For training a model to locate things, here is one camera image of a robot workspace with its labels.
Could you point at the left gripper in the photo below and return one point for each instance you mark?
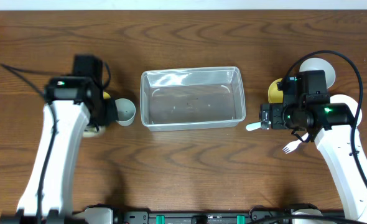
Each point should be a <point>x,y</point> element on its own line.
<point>109,112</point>

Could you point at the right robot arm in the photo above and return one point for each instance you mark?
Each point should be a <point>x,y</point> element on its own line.
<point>331,122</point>

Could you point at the clear plastic container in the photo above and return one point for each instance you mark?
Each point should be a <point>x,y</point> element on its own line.
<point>192,98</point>

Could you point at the yellow plastic cup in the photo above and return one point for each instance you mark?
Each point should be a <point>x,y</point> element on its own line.
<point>106,95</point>

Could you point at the grey plastic bowl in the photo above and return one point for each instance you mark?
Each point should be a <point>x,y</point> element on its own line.
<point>320,64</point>

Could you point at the mint green plastic spoon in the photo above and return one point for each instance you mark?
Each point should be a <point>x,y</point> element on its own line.
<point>253,126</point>

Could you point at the yellow plastic bowl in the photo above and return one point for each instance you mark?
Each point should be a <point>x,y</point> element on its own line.
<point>273,94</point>

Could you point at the grey plastic cup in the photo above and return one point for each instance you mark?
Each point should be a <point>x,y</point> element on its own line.
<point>126,111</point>

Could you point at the pink plastic fork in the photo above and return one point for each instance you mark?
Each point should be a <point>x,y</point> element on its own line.
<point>292,146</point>

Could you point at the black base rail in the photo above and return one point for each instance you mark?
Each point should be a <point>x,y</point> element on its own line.
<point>106,214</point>

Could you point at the cream plastic cup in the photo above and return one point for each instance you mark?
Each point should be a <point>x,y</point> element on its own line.
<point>93,131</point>

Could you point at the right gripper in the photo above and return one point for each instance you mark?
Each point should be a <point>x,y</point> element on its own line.
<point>265,116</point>

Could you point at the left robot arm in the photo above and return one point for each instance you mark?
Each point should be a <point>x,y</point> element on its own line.
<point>73,102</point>

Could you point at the white plastic bowl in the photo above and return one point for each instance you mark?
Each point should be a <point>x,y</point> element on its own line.
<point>349,101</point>

